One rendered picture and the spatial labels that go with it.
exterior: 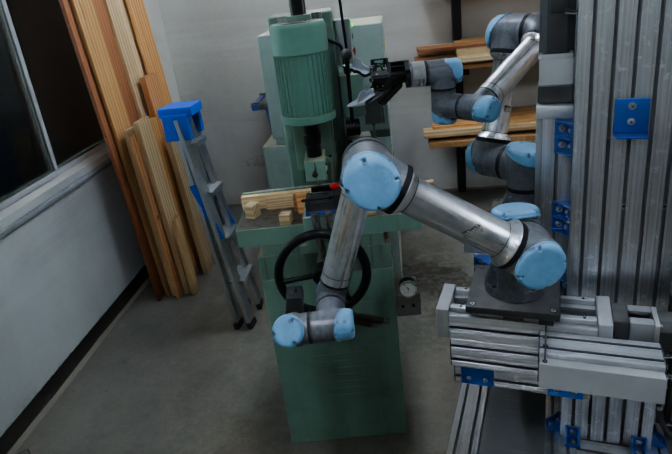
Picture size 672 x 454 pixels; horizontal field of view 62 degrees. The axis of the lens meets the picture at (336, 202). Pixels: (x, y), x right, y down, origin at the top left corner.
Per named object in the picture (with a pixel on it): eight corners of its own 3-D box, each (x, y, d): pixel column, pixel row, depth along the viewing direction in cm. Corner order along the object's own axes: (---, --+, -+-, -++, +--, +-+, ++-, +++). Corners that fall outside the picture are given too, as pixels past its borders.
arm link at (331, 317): (351, 293, 139) (307, 297, 140) (353, 318, 129) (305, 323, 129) (354, 320, 142) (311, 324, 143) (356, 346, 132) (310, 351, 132)
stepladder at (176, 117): (227, 332, 290) (150, 112, 248) (240, 306, 313) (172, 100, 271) (256, 329, 287) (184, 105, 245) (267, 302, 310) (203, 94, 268)
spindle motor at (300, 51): (281, 130, 176) (265, 27, 164) (285, 117, 192) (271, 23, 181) (336, 123, 175) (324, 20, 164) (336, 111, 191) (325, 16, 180)
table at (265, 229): (232, 261, 173) (229, 244, 171) (246, 222, 202) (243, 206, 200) (428, 241, 171) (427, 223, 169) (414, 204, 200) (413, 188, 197)
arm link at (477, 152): (495, 180, 184) (525, 8, 174) (459, 172, 195) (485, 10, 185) (515, 180, 192) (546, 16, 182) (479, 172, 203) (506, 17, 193)
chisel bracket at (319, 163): (307, 186, 187) (303, 162, 184) (308, 173, 200) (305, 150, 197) (329, 184, 187) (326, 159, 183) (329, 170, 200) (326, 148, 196)
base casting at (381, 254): (260, 281, 187) (256, 257, 183) (276, 214, 240) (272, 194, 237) (394, 267, 185) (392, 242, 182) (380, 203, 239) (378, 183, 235)
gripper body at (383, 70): (367, 58, 165) (408, 54, 164) (368, 77, 173) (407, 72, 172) (370, 79, 162) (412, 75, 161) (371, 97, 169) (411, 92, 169)
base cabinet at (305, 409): (290, 444, 213) (259, 282, 186) (298, 350, 266) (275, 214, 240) (408, 433, 211) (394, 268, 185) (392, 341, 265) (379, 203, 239)
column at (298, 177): (295, 213, 215) (265, 17, 189) (298, 192, 236) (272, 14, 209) (353, 206, 214) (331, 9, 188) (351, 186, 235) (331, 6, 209)
